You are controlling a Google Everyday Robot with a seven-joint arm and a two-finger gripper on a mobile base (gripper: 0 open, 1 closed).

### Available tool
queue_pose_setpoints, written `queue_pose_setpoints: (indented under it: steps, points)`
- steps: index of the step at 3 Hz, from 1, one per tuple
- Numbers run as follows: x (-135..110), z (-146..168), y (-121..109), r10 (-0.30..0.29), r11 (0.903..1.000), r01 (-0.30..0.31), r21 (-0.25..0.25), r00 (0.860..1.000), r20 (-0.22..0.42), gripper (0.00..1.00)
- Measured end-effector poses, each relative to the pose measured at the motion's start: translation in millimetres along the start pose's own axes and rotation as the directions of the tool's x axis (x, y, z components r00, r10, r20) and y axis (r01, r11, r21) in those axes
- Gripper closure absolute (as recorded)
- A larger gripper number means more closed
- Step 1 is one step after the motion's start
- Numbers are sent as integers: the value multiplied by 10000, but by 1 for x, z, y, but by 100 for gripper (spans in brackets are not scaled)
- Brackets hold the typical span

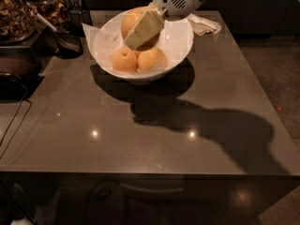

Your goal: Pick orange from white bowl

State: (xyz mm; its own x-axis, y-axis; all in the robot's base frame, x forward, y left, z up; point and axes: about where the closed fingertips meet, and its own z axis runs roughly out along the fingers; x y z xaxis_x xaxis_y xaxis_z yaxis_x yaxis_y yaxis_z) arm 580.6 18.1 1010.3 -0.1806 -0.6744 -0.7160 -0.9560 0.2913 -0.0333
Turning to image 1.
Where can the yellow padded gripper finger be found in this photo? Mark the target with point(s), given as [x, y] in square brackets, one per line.
[145, 28]

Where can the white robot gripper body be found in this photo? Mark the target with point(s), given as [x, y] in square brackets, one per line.
[178, 9]

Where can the orange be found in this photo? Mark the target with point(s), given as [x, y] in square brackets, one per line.
[125, 59]
[131, 21]
[151, 58]

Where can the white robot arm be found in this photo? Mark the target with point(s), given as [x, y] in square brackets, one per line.
[152, 21]

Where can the white bowl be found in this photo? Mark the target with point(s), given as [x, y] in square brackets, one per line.
[175, 47]

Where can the white paper bowl liner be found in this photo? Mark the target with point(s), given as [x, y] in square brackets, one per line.
[106, 38]

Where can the folded paper napkins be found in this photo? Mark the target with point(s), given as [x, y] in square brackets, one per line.
[202, 26]

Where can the large glass snack jar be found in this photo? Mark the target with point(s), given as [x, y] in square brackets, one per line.
[16, 22]

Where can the black appliance on left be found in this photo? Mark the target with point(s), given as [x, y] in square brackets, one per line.
[19, 75]

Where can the black wire cup behind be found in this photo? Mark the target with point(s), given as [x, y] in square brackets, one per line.
[79, 16]

